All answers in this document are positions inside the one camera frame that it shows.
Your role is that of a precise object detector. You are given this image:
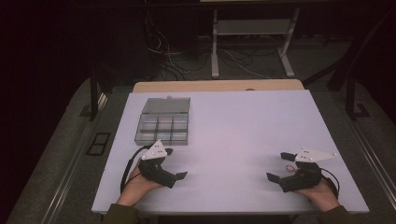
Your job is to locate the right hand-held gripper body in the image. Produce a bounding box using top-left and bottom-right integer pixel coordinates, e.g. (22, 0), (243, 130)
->
(277, 147), (339, 193)

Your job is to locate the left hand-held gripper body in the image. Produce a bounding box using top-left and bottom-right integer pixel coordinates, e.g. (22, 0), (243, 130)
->
(137, 139), (178, 189)

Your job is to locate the person's right hand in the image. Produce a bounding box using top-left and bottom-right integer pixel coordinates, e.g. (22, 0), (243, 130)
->
(293, 177), (341, 213)

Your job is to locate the person's left hand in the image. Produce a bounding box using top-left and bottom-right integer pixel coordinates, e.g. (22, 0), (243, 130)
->
(116, 163), (163, 208)

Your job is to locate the clear plastic compartment box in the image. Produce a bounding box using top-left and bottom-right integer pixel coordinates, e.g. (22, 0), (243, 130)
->
(134, 96), (191, 147)

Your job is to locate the black metal stand leg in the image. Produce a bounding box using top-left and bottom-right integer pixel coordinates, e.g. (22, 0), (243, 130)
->
(79, 68), (104, 122)
(345, 74), (372, 121)

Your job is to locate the white metal stand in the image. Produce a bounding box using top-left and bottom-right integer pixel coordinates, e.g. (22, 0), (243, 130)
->
(210, 7), (301, 79)

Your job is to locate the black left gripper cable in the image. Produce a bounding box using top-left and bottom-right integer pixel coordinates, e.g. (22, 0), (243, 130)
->
(120, 144), (154, 194)

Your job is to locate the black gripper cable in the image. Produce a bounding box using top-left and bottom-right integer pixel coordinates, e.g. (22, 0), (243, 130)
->
(120, 144), (154, 194)
(319, 167), (341, 200)

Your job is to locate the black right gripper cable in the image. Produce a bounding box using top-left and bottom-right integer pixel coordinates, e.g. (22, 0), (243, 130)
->
(319, 167), (341, 200)

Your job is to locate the metal floor rail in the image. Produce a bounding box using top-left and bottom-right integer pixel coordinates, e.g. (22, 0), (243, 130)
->
(347, 119), (396, 203)
(40, 92), (109, 224)

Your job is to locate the tangle of floor cables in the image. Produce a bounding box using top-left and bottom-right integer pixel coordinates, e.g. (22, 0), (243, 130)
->
(144, 8), (281, 81)

